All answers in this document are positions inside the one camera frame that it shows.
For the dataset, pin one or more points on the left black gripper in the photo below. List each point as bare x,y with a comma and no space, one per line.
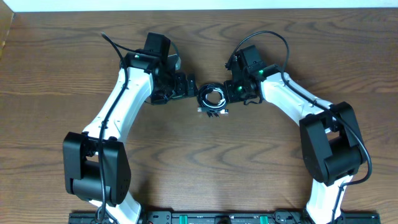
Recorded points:
182,91

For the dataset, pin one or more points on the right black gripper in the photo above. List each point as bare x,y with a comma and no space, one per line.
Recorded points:
229,87

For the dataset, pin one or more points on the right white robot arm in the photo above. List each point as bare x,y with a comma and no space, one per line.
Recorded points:
332,145

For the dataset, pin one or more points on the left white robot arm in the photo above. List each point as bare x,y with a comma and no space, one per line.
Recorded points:
95,161

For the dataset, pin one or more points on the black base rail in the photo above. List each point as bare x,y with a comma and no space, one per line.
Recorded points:
280,216

